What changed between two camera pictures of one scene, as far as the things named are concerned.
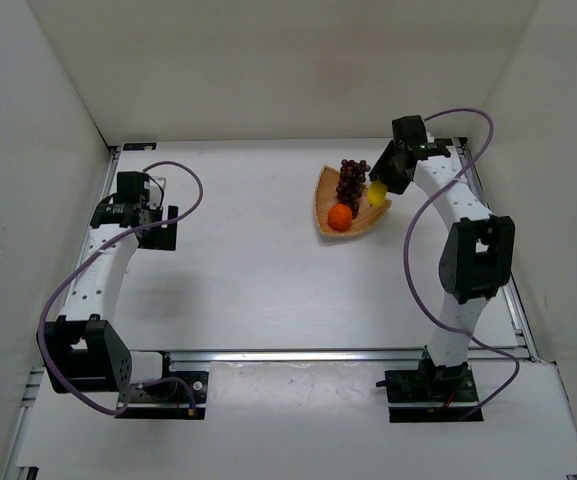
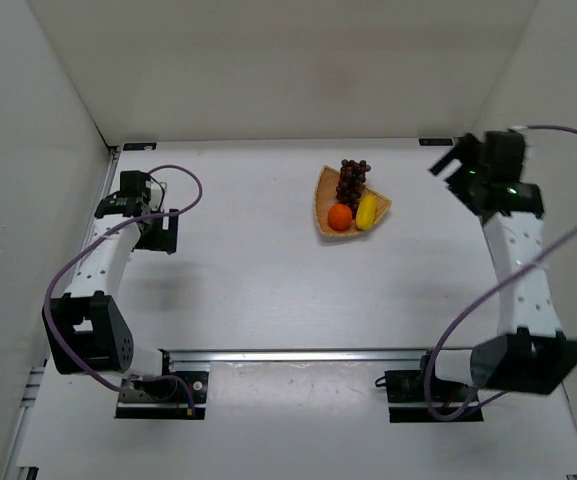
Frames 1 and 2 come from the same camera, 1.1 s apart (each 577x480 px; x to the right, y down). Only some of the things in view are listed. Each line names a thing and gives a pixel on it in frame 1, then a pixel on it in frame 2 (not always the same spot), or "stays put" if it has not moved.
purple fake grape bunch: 350,184 stays put
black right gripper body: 390,175 → 461,167
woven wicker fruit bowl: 325,197 stays put
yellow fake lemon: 377,193 → 366,212
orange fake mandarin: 340,217 stays put
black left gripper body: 160,230 stays put
